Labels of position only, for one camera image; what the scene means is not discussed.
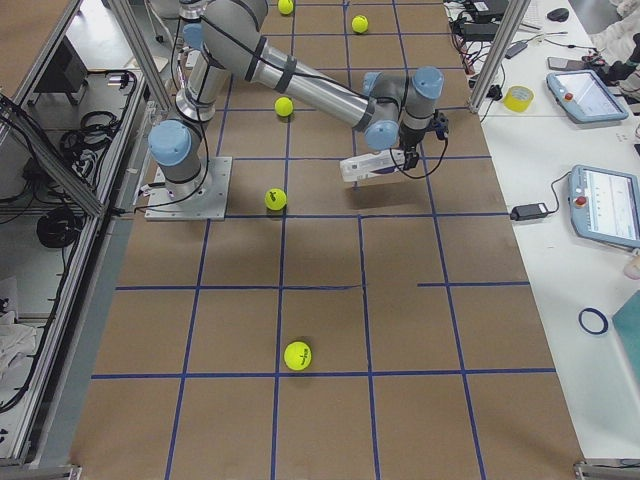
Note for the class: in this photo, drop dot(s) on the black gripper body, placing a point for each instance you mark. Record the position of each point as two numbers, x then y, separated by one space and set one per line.
409 139

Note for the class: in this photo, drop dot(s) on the white tennis ball can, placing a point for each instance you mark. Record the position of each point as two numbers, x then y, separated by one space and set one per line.
370 165

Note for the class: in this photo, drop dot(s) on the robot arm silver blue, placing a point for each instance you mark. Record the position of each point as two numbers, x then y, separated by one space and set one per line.
393 112

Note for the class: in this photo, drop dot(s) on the tennis ball far right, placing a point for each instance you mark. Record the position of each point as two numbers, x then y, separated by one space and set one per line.
359 24

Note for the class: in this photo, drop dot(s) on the tennis ball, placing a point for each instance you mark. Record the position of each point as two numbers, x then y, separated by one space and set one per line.
283 106
275 199
285 7
359 24

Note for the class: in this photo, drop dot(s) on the tennis ball centre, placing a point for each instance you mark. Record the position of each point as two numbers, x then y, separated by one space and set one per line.
283 106

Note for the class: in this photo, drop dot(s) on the tennis ball front left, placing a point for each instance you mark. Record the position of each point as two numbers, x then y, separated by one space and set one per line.
275 199

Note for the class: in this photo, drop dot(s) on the tennis ball near right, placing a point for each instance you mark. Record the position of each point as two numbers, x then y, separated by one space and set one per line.
285 7

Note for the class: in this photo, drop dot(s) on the yellow tape roll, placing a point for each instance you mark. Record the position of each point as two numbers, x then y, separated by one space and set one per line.
518 98

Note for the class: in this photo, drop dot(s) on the black power adapter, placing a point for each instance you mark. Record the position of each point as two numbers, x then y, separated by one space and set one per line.
532 211

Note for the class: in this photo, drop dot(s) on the upper teach pendant tablet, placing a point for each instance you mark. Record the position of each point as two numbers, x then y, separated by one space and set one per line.
584 97

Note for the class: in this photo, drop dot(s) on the teach pendant tablet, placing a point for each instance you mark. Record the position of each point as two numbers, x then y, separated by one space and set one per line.
584 97
604 205

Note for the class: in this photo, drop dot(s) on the lower teach pendant tablet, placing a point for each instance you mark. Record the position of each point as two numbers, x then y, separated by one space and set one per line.
604 205

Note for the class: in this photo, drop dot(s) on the aluminium frame post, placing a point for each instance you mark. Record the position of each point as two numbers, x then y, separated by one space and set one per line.
507 29

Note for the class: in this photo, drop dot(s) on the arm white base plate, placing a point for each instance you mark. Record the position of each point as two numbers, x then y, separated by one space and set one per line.
203 198

